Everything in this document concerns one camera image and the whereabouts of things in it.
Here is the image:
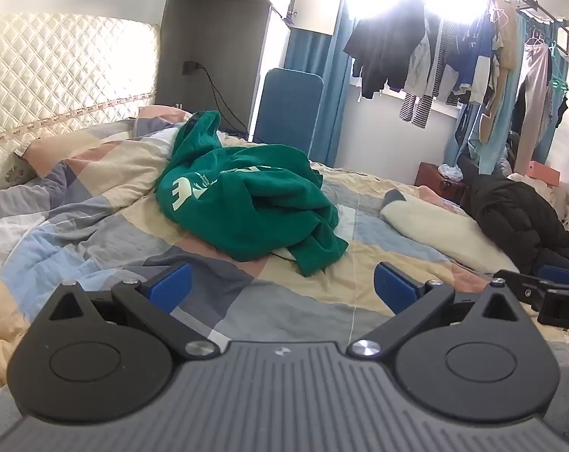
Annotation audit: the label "beige hanging garment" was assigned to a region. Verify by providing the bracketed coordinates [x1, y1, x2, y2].
[477, 0, 518, 144]

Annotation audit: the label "cream quilted headboard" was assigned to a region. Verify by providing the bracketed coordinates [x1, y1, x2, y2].
[0, 13, 162, 194]

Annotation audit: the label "pink hanging pants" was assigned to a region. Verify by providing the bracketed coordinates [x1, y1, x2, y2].
[513, 40, 554, 175]

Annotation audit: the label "pink box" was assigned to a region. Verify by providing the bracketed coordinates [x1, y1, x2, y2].
[525, 161, 561, 186]

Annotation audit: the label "black clothes rail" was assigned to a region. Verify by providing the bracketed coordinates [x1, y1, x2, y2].
[459, 0, 569, 55]

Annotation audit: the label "blue curtain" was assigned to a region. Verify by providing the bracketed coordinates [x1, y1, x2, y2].
[283, 2, 361, 169]

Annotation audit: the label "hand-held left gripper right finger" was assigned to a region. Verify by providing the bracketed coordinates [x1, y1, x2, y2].
[347, 261, 525, 361]

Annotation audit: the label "blue hanging shirt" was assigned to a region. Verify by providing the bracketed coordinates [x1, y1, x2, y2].
[447, 16, 497, 107]

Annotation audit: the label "black puffer jacket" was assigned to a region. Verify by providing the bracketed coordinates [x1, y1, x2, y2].
[461, 157, 569, 276]

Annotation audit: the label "patchwork quilt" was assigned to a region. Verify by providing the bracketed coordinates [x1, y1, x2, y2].
[0, 105, 569, 387]

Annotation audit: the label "blue padded panel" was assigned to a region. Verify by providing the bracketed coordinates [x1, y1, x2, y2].
[252, 68, 325, 161]

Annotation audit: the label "black charger cable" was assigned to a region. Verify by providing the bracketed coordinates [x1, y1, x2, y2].
[197, 63, 250, 142]

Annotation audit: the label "floral pillow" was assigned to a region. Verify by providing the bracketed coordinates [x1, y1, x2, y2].
[0, 148, 38, 194]

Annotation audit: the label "cream pillow with grey corner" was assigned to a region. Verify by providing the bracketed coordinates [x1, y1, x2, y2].
[380, 188, 521, 275]

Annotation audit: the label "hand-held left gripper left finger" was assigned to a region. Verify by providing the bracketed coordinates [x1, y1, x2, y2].
[44, 263, 219, 361]

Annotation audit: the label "striped hanging shirt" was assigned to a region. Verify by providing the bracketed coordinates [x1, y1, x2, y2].
[399, 19, 462, 129]

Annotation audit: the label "green hoodie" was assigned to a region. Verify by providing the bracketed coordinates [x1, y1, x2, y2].
[153, 110, 350, 278]

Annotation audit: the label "black hanging hoodie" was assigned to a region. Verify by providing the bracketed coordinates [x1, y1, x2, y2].
[343, 0, 441, 101]

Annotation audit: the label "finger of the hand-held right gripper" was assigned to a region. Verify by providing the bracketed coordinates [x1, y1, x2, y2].
[494, 269, 551, 312]
[538, 266, 569, 288]

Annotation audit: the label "light blue hanging garment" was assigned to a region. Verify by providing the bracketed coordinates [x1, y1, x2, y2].
[445, 99, 516, 175]

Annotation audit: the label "grey white hanging garment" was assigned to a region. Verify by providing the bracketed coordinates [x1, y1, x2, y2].
[404, 33, 443, 97]

